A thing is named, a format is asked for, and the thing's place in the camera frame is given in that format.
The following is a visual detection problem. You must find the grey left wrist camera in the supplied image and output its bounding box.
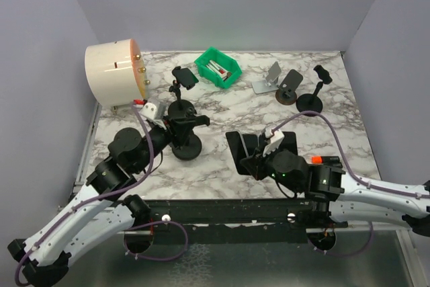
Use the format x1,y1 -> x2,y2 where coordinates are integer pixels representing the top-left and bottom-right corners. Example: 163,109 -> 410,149
140,98 -> 167,127

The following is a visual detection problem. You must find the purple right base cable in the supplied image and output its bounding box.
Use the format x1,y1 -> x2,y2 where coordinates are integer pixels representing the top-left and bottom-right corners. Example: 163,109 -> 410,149
307,221 -> 376,259

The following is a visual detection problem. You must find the brown base phone stand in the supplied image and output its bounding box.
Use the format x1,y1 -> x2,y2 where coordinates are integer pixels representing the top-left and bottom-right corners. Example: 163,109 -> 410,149
275,69 -> 303,106

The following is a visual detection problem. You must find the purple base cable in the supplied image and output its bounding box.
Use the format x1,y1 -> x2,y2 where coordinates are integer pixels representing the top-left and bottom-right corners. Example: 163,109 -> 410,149
307,221 -> 376,259
122,221 -> 189,262

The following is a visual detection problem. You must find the white cylindrical drum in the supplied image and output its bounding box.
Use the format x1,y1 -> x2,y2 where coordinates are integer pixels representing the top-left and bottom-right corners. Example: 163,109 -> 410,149
85,38 -> 149,108

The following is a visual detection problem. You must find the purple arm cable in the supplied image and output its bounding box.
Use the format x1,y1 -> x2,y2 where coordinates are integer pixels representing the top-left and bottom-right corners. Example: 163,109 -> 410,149
13,98 -> 155,286
271,110 -> 430,199

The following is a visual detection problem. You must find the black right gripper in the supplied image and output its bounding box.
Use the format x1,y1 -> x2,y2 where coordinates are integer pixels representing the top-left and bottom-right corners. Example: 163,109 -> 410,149
241,141 -> 301,193

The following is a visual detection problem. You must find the orange cap marker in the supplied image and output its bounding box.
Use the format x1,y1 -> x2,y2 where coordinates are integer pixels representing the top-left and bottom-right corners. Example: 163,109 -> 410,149
311,156 -> 341,165

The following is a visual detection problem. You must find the purple case phone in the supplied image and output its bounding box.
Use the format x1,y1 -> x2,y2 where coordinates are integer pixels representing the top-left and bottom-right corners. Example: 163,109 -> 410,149
279,132 -> 298,155

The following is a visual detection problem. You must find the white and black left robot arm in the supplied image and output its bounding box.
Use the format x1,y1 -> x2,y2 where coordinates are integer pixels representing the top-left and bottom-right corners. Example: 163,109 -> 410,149
7,116 -> 197,286

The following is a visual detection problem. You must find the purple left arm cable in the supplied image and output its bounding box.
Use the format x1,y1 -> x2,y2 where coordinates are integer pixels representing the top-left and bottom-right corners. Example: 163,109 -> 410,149
13,98 -> 155,286

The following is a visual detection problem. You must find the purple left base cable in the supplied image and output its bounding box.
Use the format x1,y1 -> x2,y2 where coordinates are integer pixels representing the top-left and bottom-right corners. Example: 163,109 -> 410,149
122,221 -> 189,262

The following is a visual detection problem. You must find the green plastic bin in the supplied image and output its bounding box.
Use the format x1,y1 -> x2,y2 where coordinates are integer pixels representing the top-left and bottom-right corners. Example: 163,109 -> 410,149
194,47 -> 242,89

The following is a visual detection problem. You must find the silver folding phone stand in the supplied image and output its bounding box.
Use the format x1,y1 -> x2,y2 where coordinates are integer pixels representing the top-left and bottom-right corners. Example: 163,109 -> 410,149
252,62 -> 282,94

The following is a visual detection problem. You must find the black front phone stand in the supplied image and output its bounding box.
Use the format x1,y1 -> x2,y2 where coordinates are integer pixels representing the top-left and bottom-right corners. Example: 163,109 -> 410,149
171,112 -> 210,161

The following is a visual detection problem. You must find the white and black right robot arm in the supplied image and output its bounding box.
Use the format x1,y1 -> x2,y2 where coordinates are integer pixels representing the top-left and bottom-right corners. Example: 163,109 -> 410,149
239,149 -> 429,237

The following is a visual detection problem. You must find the black front mounting rail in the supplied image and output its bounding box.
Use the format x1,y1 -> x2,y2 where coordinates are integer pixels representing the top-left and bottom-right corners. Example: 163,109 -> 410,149
103,198 -> 350,244

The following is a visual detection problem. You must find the black round base phone stand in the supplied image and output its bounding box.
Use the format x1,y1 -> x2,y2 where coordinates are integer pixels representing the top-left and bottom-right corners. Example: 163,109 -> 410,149
296,65 -> 333,113

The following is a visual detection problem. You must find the black clamp phone stand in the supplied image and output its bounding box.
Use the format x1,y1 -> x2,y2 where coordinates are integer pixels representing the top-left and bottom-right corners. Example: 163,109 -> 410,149
168,66 -> 199,119

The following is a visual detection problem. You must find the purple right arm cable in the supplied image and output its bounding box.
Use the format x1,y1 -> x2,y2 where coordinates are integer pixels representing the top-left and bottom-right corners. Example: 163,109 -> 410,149
271,110 -> 430,199

